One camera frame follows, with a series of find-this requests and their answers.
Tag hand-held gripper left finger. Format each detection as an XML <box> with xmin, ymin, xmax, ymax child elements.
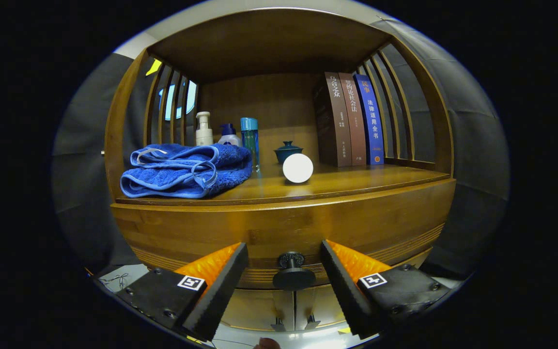
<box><xmin>114</xmin><ymin>242</ymin><xmax>249</xmax><ymax>344</ymax></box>

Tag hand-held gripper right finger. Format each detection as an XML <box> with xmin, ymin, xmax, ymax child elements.
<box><xmin>320</xmin><ymin>239</ymin><xmax>450</xmax><ymax>340</ymax></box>

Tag wooden drawer with black knob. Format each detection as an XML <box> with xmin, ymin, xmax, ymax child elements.
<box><xmin>110</xmin><ymin>178</ymin><xmax>456</xmax><ymax>291</ymax></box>

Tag white and green tube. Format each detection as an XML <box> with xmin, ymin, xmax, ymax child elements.
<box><xmin>282</xmin><ymin>153</ymin><xmax>314</xmax><ymax>184</ymax></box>

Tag wooden countertop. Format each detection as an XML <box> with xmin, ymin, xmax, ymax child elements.
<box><xmin>116</xmin><ymin>162</ymin><xmax>450</xmax><ymax>206</ymax></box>

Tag wooden cabinet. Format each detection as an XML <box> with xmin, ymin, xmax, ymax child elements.
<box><xmin>104</xmin><ymin>7</ymin><xmax>456</xmax><ymax>335</ymax></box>

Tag blue folded towel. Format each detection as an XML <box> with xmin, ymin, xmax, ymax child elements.
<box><xmin>120</xmin><ymin>143</ymin><xmax>253</xmax><ymax>199</ymax></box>

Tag dark blue lidded teacup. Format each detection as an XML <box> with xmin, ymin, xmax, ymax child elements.
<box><xmin>274</xmin><ymin>141</ymin><xmax>303</xmax><ymax>164</ymax></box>

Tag white bottle with blue cap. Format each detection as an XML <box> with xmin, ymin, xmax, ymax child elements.
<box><xmin>217</xmin><ymin>123</ymin><xmax>242</xmax><ymax>147</ymax></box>

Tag clear blue bottle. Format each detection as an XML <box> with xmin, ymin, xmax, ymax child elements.
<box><xmin>240</xmin><ymin>117</ymin><xmax>261</xmax><ymax>173</ymax></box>

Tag white pump bottle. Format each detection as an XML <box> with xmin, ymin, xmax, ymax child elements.
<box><xmin>195</xmin><ymin>111</ymin><xmax>214</xmax><ymax>146</ymax></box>

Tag reddish brown book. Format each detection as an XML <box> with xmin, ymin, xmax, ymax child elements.
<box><xmin>339</xmin><ymin>73</ymin><xmax>368</xmax><ymax>166</ymax></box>

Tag dark brown book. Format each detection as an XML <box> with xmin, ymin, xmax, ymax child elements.
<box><xmin>313</xmin><ymin>72</ymin><xmax>352</xmax><ymax>168</ymax></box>

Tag blue book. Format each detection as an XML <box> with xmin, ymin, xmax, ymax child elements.
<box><xmin>354</xmin><ymin>74</ymin><xmax>385</xmax><ymax>165</ymax></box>

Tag thin floor cables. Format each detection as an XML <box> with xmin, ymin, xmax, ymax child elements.
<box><xmin>100</xmin><ymin>273</ymin><xmax>130</xmax><ymax>290</ymax></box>

